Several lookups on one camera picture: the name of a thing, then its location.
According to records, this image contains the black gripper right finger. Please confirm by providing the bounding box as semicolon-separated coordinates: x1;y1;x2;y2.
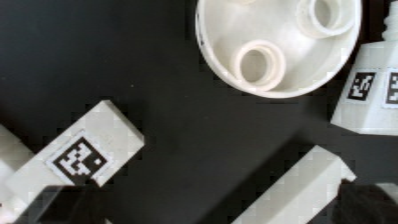
333;182;398;224

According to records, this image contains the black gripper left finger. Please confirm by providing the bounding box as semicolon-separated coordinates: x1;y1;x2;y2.
15;184;111;224

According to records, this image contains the white stool leg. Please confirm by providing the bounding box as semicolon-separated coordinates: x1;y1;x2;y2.
0;100;145;224
331;11;398;136
232;146;358;224

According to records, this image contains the white round stool seat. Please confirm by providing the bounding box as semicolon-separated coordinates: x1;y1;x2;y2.
196;0;363;98

